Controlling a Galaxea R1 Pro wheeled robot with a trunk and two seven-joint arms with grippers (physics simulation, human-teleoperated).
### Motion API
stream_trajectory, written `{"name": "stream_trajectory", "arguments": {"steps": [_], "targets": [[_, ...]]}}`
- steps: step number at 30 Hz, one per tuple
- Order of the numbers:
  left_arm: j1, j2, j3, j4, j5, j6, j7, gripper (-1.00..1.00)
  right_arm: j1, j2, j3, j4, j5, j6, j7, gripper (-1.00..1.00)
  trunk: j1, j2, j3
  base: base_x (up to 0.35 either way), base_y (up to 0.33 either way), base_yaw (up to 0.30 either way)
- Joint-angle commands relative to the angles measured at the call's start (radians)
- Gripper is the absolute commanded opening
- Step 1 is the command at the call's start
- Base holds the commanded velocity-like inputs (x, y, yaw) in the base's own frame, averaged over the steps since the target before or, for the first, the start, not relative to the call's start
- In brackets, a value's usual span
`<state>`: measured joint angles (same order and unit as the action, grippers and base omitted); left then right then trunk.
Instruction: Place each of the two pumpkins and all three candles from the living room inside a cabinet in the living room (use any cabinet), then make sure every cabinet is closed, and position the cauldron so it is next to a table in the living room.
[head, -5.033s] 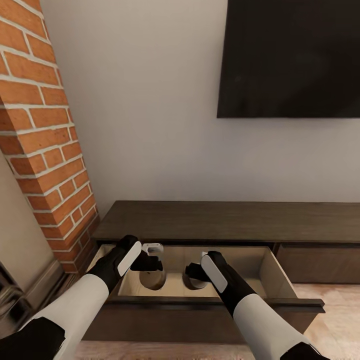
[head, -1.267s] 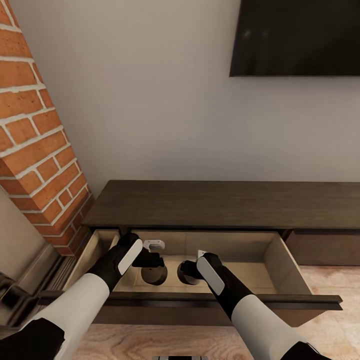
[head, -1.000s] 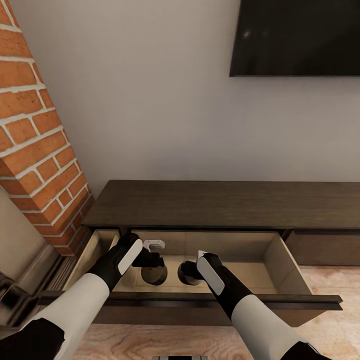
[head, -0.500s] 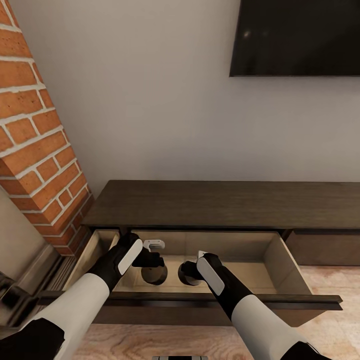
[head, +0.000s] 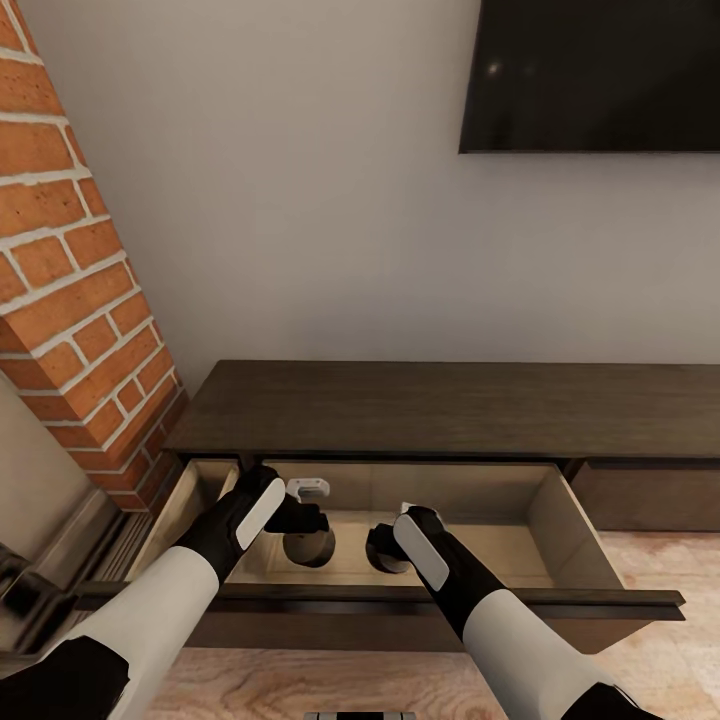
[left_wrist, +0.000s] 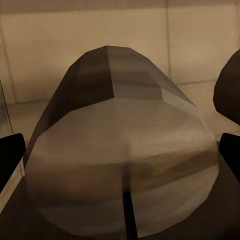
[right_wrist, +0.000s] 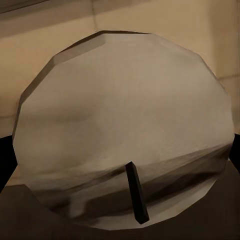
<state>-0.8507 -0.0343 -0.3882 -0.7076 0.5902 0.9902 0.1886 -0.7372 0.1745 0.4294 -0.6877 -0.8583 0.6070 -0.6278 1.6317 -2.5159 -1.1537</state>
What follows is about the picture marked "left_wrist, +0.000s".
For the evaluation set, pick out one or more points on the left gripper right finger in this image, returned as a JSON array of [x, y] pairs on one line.
[[229, 148]]

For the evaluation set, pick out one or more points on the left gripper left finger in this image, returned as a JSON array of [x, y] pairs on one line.
[[12, 150]]

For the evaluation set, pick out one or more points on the pillar candle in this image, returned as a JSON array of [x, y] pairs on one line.
[[226, 94], [120, 152]]

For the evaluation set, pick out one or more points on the cabinet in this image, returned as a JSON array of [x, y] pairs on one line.
[[190, 41]]

